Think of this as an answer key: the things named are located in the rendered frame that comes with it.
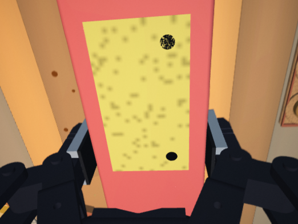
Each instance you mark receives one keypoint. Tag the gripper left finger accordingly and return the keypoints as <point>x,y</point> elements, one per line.
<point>58,177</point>

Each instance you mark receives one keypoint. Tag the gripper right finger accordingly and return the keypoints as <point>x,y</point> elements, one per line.
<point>235,177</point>

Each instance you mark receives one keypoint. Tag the red block with yellow deck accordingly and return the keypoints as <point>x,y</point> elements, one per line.
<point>149,93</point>

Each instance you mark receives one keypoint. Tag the tan patterned board red rim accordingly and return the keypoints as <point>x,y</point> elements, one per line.
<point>291,100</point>

